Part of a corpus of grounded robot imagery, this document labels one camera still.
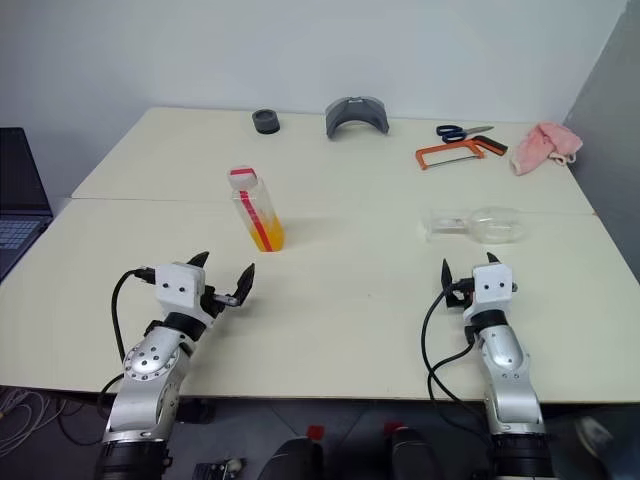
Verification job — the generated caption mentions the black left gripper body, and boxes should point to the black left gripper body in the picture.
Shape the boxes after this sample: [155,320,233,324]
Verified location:
[199,283,242,326]

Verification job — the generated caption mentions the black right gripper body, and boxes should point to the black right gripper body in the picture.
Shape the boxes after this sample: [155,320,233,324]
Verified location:
[445,276,476,309]

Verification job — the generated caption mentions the clear wine glass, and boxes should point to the clear wine glass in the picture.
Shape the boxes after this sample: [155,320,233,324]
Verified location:
[417,205,527,246]

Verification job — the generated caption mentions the bottle with orange liquid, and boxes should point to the bottle with orange liquid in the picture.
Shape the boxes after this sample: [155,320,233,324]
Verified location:
[229,174,287,254]

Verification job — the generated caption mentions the pink cloth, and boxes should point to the pink cloth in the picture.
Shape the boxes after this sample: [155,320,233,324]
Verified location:
[509,121,584,178]

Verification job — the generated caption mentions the black tape roll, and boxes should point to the black tape roll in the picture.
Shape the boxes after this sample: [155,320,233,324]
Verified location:
[251,108,283,136]

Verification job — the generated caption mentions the black floor device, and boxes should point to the black floor device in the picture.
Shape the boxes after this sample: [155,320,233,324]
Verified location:
[193,457,249,480]

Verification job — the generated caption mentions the dark rounded shape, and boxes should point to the dark rounded shape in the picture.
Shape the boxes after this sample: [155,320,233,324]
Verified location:
[256,436,325,480]

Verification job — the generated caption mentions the grey partition panel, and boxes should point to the grey partition panel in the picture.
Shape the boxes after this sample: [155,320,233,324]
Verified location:
[563,0,640,297]

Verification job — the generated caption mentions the grey curved visor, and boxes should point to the grey curved visor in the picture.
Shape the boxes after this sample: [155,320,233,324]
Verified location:
[323,95,392,141]

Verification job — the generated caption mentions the dark laptop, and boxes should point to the dark laptop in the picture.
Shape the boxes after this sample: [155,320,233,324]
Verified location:
[0,126,54,282]

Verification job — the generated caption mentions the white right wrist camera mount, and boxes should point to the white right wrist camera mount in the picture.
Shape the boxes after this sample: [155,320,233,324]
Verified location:
[462,264,517,324]

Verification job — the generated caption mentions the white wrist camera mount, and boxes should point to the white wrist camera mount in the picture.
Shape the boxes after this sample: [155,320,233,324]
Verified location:
[154,260,215,326]
[462,264,517,324]

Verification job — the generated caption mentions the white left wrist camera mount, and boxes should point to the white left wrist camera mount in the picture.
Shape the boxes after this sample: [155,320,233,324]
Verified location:
[154,260,215,326]

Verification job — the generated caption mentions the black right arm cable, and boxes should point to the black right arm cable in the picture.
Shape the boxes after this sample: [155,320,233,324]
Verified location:
[420,288,495,447]

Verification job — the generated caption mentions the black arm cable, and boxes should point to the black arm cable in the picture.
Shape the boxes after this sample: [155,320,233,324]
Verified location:
[420,288,495,447]
[97,267,157,416]

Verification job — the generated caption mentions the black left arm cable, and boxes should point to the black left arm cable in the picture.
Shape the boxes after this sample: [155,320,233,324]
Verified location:
[97,267,157,416]

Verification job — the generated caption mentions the orange frame hacksaw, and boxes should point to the orange frame hacksaw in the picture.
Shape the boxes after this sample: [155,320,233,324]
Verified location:
[414,135,509,173]

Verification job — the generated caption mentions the blue handled scissors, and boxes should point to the blue handled scissors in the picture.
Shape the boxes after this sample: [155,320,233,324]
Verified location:
[435,124,496,144]

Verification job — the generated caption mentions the white floor cables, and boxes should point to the white floor cables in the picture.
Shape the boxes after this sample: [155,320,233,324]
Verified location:
[0,386,67,452]

